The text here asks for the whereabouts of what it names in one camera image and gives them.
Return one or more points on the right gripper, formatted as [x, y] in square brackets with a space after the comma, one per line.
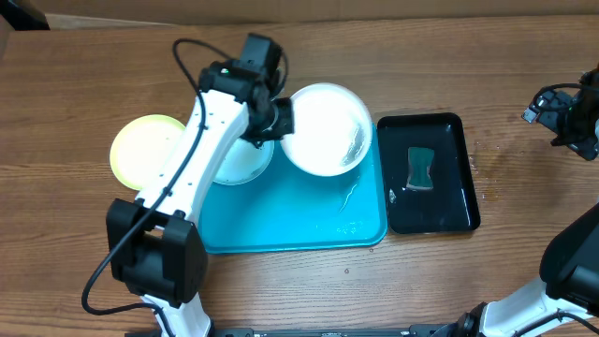
[578, 139]

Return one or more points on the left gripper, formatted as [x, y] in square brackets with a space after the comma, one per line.
[285, 127]

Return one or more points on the light blue plate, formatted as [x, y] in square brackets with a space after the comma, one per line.
[244, 162]

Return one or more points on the white pink-rimmed plate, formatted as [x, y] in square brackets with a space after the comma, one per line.
[332, 130]

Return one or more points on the yellow-green plate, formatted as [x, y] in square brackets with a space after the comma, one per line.
[142, 147]

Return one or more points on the green scrubbing sponge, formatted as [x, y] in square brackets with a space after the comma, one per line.
[419, 166]

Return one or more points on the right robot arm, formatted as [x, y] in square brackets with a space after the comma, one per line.
[566, 289]

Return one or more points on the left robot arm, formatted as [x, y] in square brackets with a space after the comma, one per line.
[155, 248]

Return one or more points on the teal plastic tray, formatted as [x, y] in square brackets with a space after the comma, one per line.
[287, 209]

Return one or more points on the black rectangular water tray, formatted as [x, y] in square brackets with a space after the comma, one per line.
[451, 205]

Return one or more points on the black corner object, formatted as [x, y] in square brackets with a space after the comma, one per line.
[21, 15]

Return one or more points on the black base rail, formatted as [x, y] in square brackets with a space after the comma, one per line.
[425, 330]

